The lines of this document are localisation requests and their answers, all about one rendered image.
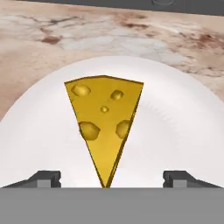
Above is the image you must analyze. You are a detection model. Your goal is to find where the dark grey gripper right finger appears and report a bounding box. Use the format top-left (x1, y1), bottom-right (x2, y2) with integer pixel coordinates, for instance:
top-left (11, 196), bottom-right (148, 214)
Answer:
top-left (162, 170), bottom-right (223, 189)

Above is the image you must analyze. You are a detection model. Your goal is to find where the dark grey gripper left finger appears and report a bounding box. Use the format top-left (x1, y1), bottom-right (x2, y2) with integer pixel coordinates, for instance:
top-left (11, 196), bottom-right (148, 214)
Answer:
top-left (1, 170), bottom-right (62, 189)

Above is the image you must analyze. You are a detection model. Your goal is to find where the white round plate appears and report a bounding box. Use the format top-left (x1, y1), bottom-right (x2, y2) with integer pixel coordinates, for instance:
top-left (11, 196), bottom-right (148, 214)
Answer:
top-left (0, 55), bottom-right (224, 189)

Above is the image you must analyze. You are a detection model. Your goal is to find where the yellow cheese wedge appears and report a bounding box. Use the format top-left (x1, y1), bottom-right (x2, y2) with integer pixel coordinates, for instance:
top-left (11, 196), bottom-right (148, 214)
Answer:
top-left (64, 74), bottom-right (144, 189)

